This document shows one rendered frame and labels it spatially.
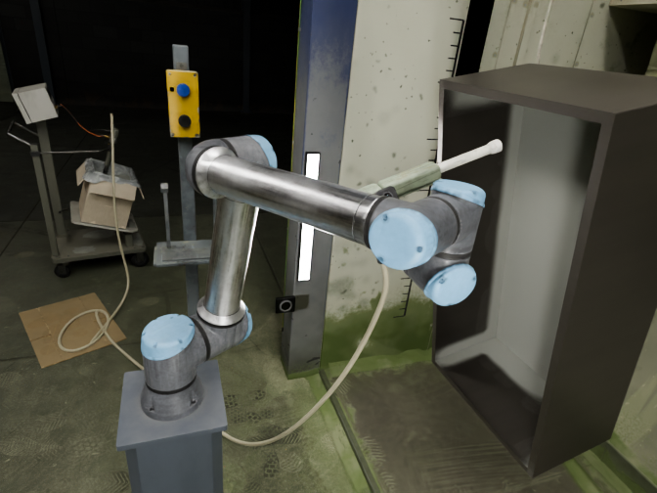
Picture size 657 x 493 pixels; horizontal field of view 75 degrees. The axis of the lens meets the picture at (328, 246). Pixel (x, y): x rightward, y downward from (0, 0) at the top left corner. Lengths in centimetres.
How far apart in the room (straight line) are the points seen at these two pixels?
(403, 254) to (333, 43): 134
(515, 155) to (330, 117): 75
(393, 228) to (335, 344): 186
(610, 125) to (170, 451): 141
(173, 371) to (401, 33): 152
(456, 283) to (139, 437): 102
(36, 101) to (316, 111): 212
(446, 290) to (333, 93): 125
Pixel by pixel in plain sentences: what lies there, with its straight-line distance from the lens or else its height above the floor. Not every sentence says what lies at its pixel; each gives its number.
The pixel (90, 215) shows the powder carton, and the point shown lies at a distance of 346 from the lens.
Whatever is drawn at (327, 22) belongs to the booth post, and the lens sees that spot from 185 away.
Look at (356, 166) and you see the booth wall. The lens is 199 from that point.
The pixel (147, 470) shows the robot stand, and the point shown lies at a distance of 155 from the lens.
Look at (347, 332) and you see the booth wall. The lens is 242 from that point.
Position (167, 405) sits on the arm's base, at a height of 69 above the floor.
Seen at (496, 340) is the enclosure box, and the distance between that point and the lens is 219.
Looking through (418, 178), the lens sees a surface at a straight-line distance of 106.
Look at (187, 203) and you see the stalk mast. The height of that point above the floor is 98.
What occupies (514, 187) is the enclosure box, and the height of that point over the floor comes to 127.
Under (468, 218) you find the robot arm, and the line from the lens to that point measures 73.
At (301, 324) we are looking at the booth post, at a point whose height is 37.
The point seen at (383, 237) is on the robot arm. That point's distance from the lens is 63.
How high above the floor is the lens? 171
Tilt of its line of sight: 25 degrees down
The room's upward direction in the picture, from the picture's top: 6 degrees clockwise
